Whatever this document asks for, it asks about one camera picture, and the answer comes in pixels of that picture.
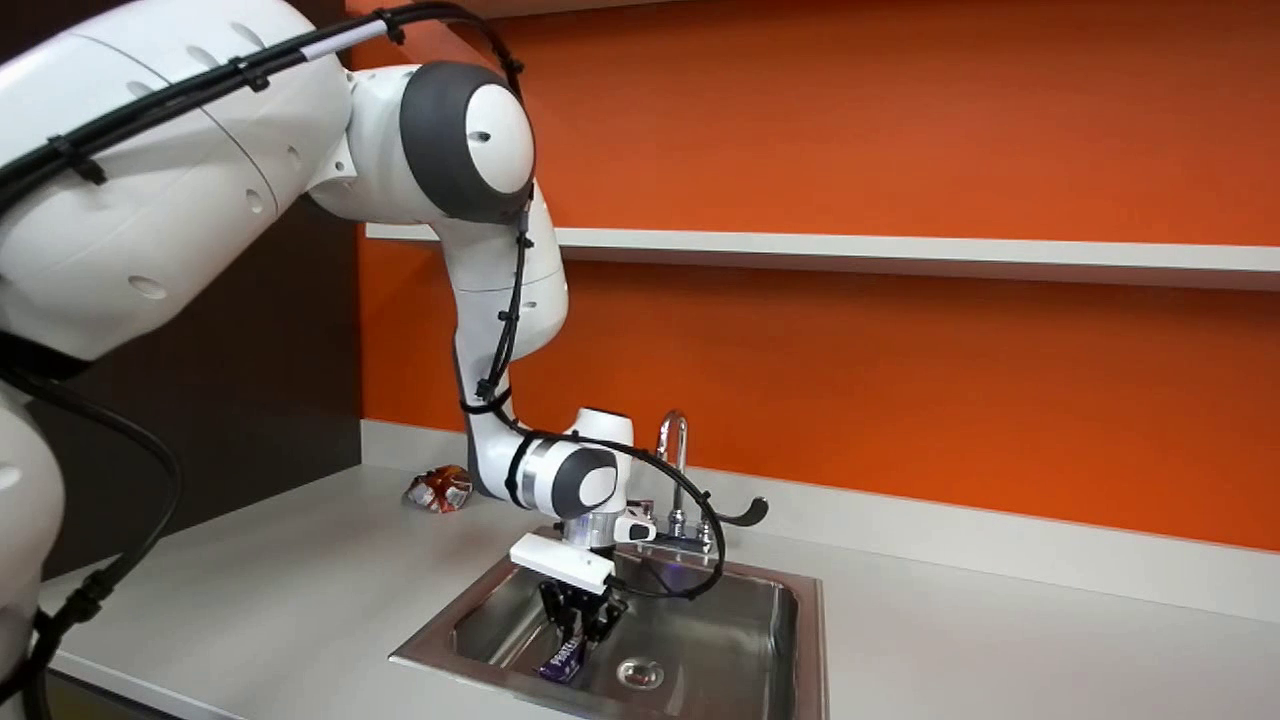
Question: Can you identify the sink drain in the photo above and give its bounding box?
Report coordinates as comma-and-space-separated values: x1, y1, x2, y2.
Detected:
615, 655, 668, 693

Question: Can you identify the stainless steel sink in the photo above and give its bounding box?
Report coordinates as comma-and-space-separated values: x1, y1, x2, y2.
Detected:
396, 551, 827, 720

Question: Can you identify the white wall shelf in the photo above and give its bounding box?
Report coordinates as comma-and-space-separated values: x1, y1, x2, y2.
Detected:
364, 214, 1280, 282

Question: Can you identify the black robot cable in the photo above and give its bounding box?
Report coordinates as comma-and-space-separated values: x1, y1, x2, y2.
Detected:
0, 0, 732, 720

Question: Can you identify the chrome faucet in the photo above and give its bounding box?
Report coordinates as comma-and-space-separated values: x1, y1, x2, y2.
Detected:
640, 406, 769, 558

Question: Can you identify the red crumpled snack wrapper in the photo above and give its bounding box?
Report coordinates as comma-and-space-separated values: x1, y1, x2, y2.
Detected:
402, 463, 472, 510

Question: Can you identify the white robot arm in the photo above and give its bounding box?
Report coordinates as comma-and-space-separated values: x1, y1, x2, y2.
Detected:
0, 0, 628, 686

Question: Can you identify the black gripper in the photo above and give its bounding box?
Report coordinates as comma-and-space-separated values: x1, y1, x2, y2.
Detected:
540, 578, 628, 672

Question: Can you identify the purple lunch bar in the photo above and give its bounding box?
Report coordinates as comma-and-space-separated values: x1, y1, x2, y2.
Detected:
540, 647, 590, 680

